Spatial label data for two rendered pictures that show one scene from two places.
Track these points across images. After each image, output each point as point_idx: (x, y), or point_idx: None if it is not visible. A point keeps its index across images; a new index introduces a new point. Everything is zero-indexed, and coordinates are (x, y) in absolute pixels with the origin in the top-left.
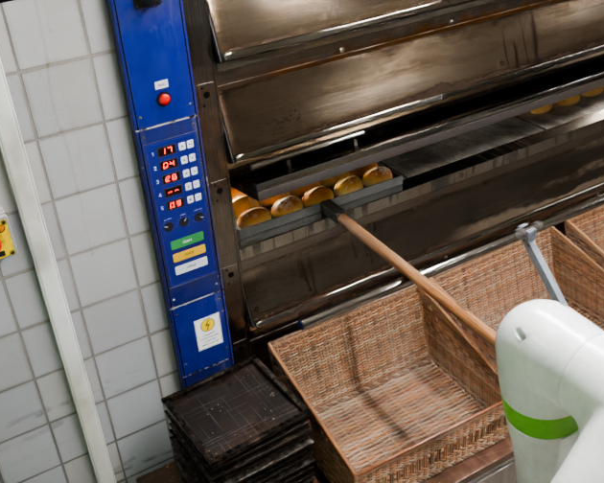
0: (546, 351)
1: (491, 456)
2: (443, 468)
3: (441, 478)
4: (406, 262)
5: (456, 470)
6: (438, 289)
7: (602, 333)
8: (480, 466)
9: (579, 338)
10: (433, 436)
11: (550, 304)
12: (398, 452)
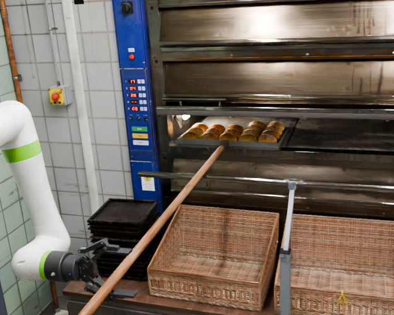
0: None
1: (234, 312)
2: (206, 302)
3: (200, 305)
4: (204, 167)
5: (211, 307)
6: (193, 178)
7: (2, 109)
8: (224, 312)
9: None
10: (196, 274)
11: (12, 100)
12: (174, 270)
